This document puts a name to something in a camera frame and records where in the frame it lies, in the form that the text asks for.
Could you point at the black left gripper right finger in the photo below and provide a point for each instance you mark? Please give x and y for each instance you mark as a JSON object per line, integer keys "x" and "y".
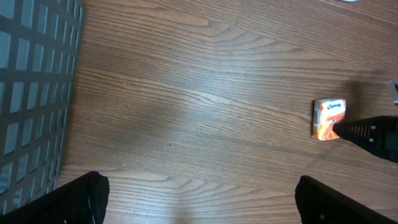
{"x": 318, "y": 203}

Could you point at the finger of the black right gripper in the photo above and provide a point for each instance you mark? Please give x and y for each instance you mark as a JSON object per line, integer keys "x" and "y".
{"x": 376, "y": 135}

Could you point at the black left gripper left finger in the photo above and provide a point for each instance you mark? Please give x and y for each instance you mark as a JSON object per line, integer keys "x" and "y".
{"x": 83, "y": 200}

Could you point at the orange snack packet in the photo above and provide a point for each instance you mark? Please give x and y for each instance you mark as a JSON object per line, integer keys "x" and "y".
{"x": 326, "y": 113}

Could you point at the grey plastic mesh basket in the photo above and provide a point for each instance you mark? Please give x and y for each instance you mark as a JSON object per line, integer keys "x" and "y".
{"x": 40, "y": 47}

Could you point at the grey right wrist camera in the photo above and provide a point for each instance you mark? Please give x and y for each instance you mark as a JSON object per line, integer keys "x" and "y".
{"x": 392, "y": 88}

